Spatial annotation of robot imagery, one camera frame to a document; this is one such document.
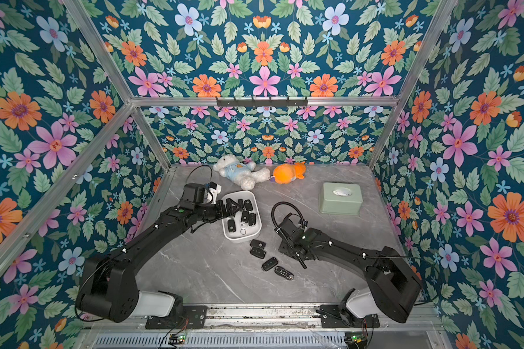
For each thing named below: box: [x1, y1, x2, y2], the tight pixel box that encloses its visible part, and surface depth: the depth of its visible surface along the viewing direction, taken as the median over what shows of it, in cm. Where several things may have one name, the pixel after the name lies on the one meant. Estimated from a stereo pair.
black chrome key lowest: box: [274, 266, 295, 281], surface depth 84 cm
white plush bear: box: [213, 154, 271, 191], surface depth 109 cm
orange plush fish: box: [269, 161, 307, 184], surface depth 110 cm
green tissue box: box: [318, 182, 364, 216], surface depth 100 cm
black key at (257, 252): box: [250, 247, 266, 260], surface depth 90 cm
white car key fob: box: [240, 221, 249, 235], surface depth 97 cm
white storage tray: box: [221, 190, 262, 243], surface depth 98 cm
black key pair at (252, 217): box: [248, 213, 257, 227], surface depth 100 cm
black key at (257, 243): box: [250, 239, 266, 249], surface depth 92 cm
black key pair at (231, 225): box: [227, 219, 237, 233], surface depth 97 cm
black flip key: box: [261, 256, 279, 272], surface depth 86 cm
